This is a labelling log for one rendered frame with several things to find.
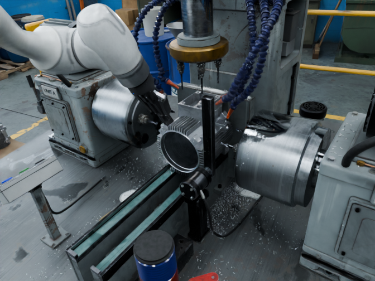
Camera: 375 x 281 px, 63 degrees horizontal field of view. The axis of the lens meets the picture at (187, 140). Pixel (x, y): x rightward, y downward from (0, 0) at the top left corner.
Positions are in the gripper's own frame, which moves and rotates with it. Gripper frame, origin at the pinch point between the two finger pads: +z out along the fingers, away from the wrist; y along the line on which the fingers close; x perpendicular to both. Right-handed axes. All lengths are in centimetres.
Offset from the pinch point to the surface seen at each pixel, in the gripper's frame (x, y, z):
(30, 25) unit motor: -14, 71, -18
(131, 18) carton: -309, 416, 260
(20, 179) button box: 37.8, 18.1, -17.2
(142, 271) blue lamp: 39, -36, -31
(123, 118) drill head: 4.5, 16.3, 0.5
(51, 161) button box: 29.5, 18.1, -12.5
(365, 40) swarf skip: -321, -5, 275
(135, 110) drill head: -0.4, 14.7, 1.6
